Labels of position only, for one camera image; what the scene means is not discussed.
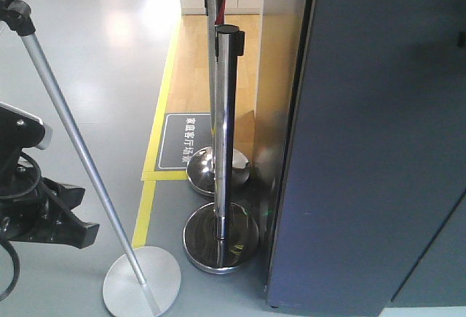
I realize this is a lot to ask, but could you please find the far chrome stanchion post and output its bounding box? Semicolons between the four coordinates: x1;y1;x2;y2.
186;0;250;197

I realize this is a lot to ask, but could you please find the chrome stanchion post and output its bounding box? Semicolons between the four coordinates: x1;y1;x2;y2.
186;0;250;197
183;24;259;275

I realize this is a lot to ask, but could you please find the dark floor sign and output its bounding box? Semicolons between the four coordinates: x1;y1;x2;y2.
155;113;212;171

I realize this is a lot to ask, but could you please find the black cable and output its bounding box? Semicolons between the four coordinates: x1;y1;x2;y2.
0;149;43;302

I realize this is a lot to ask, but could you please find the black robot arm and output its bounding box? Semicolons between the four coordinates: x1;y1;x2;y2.
1;103;99;248

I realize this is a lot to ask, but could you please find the near chrome stanchion post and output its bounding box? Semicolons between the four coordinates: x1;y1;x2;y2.
183;24;259;275

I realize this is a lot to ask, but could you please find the white fridge door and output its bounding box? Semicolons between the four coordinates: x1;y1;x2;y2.
266;0;465;316

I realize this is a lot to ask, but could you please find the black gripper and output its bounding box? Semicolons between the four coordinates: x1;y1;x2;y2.
1;178;99;248

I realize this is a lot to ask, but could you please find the silver sign stand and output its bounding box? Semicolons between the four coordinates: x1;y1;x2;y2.
0;0;182;317

